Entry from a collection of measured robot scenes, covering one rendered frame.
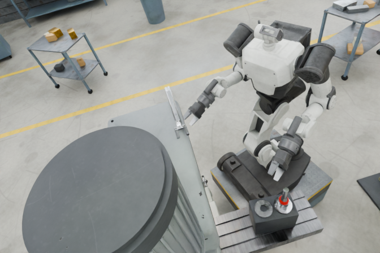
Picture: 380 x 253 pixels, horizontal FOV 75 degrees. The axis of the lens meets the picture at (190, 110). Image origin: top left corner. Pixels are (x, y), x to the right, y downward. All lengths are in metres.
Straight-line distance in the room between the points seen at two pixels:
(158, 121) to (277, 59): 0.65
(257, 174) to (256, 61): 1.15
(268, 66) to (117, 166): 0.99
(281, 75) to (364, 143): 2.14
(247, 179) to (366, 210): 1.19
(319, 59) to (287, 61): 0.13
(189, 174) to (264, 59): 0.74
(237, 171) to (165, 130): 1.43
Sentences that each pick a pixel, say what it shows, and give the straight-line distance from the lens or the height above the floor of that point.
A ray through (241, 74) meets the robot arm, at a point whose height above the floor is 1.45.
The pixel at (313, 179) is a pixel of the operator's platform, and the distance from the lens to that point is 2.40.
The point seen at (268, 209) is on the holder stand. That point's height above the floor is 1.17.
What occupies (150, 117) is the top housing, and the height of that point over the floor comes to 1.89.
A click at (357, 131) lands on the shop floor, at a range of 3.33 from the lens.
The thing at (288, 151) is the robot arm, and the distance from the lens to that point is 1.21.
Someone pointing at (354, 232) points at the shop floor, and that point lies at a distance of 2.75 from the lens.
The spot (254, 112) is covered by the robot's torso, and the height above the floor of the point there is 1.27.
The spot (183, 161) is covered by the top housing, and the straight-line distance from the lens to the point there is 0.71.
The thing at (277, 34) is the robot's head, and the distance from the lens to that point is 1.16.
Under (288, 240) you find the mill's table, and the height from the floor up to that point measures 0.96.
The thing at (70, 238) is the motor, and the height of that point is 2.21.
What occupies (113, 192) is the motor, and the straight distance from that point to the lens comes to 0.33.
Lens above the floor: 2.48
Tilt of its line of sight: 46 degrees down
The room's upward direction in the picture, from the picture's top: 15 degrees counter-clockwise
